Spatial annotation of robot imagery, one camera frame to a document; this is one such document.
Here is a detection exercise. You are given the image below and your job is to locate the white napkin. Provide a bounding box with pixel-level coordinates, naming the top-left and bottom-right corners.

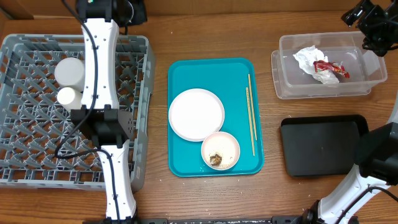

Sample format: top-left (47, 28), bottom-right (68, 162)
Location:
top-left (293, 45), bottom-right (339, 84)

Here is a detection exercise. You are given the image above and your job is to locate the grey dish rack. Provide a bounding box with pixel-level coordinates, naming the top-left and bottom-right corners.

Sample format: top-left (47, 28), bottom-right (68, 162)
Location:
top-left (1, 34), bottom-right (155, 191)

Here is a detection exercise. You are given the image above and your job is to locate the red snack wrapper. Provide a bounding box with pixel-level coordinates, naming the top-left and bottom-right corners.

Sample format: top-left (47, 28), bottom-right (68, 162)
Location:
top-left (313, 60), bottom-right (350, 78)

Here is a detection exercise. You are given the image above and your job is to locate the teal plastic tray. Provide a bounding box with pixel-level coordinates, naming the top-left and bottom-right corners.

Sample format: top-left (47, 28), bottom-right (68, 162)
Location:
top-left (167, 58), bottom-right (265, 177)

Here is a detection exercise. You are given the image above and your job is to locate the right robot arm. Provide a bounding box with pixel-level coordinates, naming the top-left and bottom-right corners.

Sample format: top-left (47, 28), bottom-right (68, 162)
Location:
top-left (293, 0), bottom-right (397, 224)

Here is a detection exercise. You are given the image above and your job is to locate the black tray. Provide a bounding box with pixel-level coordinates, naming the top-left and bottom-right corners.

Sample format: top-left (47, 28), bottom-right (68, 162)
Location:
top-left (280, 114), bottom-right (369, 178)

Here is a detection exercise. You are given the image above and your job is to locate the clear plastic bin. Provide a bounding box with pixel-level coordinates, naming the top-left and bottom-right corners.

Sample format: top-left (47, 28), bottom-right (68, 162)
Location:
top-left (278, 31), bottom-right (387, 86)

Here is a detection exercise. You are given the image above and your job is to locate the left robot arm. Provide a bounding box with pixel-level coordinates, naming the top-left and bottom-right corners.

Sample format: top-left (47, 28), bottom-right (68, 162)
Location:
top-left (54, 0), bottom-right (147, 223)

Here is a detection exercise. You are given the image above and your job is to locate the brown food scrap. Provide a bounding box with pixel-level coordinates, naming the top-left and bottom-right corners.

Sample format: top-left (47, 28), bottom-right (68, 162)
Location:
top-left (210, 154), bottom-right (222, 166)

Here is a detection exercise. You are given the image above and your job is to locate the pink bowl with scraps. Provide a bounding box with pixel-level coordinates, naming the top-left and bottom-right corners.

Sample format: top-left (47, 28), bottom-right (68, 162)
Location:
top-left (201, 131), bottom-right (240, 171)

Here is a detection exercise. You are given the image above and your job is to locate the pale green bowl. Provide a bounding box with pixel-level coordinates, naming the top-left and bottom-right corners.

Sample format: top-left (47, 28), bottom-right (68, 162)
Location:
top-left (54, 57), bottom-right (85, 92)

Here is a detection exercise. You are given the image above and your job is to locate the white cup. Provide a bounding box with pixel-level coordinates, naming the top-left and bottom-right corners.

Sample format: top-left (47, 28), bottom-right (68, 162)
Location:
top-left (57, 87), bottom-right (83, 112)

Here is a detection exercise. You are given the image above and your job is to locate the white round plate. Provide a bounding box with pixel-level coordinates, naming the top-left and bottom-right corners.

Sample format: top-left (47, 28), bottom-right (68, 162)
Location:
top-left (168, 88), bottom-right (225, 142)

